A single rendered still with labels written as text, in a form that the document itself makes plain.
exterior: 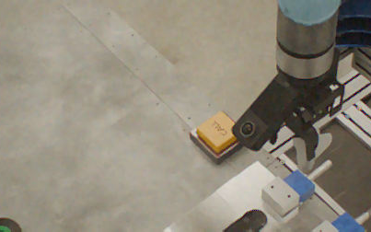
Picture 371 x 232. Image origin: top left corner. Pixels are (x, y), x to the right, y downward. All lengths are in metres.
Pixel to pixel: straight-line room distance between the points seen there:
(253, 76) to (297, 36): 1.66
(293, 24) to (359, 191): 1.22
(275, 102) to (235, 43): 1.67
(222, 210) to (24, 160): 0.41
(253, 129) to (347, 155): 1.15
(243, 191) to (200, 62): 1.40
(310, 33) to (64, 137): 0.68
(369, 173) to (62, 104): 0.93
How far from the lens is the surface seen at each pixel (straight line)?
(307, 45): 1.04
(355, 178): 2.22
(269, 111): 1.13
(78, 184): 1.51
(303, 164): 1.23
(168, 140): 1.55
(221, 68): 2.72
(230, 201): 1.36
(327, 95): 1.16
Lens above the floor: 2.04
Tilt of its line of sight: 52 degrees down
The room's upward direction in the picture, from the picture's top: 5 degrees counter-clockwise
